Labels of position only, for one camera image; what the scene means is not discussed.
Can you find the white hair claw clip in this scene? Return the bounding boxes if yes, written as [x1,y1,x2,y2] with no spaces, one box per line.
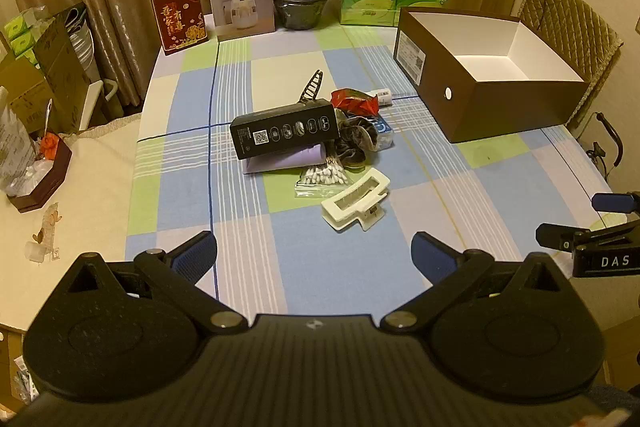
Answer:
[320,167,391,233]

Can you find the red gift box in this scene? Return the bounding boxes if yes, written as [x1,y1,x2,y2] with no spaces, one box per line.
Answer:
[150,0,210,56]

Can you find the clear acrylic ornament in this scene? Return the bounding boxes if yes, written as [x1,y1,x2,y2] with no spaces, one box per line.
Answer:
[25,202,65,264]

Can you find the white plastic bag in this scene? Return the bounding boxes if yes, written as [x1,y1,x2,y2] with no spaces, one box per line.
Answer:
[0,87,36,198]

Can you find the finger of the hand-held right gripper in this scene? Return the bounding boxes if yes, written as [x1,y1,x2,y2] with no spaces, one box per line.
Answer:
[591,192,640,214]
[535,218,640,253]

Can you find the green tissue pack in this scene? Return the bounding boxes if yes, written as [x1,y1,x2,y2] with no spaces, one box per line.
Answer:
[341,0,448,28]

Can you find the stack of white bowls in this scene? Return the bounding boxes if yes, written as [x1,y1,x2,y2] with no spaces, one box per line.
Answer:
[67,7,98,72]

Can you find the orange ornament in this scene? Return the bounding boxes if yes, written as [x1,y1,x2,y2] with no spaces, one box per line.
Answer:
[37,132,61,160]

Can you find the desktop with checkered tablecloth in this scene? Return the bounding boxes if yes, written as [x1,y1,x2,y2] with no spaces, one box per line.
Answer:
[125,24,626,315]

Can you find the low brown cardboard carton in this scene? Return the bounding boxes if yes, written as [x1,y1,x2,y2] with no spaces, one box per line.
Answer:
[0,57,56,132]

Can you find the black rectangular product box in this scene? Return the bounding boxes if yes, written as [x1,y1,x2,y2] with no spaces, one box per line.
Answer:
[230,101,340,161]

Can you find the cotton swab bag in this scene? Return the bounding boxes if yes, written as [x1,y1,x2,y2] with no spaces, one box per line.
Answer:
[294,155,351,198]

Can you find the brown hexagonal box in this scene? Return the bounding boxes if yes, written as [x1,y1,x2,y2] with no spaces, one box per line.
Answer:
[5,134,73,214]

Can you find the cream cloth covered table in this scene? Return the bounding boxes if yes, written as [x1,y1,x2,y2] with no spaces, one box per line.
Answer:
[0,114,146,333]

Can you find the quilted beige chair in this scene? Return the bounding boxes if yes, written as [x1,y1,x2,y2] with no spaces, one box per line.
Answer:
[517,0,625,132]

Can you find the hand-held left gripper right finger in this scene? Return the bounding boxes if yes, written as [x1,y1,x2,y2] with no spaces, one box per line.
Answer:
[382,231,566,334]

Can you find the red snack packet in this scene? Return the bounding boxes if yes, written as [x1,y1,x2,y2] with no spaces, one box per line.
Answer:
[331,88,382,118]

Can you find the brown cardboard box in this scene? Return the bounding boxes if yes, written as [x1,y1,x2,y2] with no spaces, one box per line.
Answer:
[392,6,591,144]

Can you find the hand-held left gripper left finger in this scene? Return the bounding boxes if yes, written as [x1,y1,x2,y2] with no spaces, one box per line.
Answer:
[65,231,243,334]

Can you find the tall brown cardboard carton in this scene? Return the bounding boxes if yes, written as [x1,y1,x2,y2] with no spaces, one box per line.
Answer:
[35,2,96,132]

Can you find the blue pocket tissue packet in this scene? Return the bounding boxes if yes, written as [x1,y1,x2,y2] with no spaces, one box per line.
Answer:
[367,116,396,152]

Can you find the dark furry scrunchie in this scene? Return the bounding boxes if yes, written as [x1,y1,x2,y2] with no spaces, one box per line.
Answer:
[335,109,383,158]

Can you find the white stool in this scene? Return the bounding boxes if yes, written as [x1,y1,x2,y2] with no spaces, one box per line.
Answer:
[80,79,118,130]

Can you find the black hair claw clip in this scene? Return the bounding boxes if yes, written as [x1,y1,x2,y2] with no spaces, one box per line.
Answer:
[296,70,324,104]

